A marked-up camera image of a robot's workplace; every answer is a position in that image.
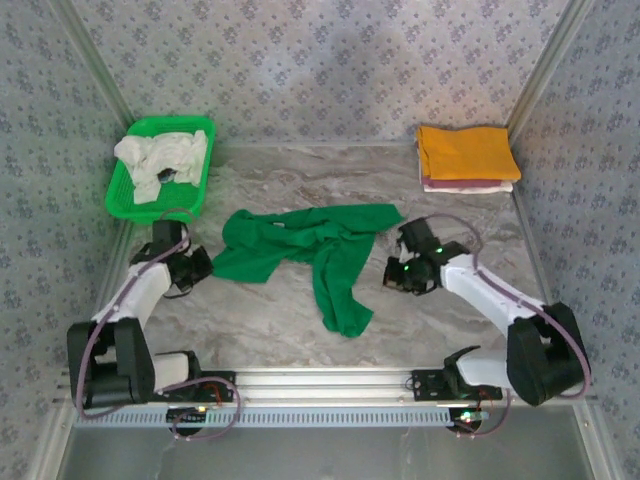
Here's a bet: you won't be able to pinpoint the folded orange t-shirt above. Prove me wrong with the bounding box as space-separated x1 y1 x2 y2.
416 124 522 182

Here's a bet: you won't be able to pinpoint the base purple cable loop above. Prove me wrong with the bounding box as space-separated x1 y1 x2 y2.
452 388 513 439
171 377 243 443

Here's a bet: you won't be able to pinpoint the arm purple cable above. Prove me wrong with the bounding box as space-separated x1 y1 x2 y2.
69 208 197 421
422 212 594 400

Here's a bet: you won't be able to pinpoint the green plastic basket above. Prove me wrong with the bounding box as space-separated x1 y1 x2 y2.
103 115 217 224

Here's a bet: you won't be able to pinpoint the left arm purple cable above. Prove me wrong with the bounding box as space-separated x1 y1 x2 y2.
69 208 197 421

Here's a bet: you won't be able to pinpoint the pink white folded cloths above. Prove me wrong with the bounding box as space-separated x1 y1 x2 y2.
423 179 515 195

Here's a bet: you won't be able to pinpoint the left small circuit board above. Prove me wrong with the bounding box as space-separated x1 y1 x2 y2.
166 406 210 434

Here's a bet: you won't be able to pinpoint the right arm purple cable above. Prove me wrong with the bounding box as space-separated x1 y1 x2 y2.
422 212 594 400

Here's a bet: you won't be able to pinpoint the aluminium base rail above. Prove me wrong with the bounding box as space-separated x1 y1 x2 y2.
57 368 504 404

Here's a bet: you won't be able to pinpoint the aluminium frame post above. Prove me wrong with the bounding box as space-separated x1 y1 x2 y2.
49 0 137 132
504 0 597 136

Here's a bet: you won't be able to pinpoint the right small circuit board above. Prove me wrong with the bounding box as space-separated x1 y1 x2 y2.
448 407 489 432

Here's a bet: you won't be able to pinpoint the green t-shirt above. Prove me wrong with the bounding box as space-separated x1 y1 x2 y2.
212 203 405 339

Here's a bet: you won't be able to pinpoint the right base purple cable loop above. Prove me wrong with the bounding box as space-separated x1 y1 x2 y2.
452 388 513 439

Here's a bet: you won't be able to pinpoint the grey slotted cable duct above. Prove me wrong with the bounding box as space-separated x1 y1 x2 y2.
74 404 464 429

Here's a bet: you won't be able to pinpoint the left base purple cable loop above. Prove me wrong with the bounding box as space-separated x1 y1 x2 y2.
171 377 243 443

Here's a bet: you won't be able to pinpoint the crumpled white t-shirt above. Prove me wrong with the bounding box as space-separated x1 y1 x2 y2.
113 129 210 205

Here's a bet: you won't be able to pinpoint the small circuit board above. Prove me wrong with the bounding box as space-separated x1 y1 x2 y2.
166 406 210 434
448 407 489 432

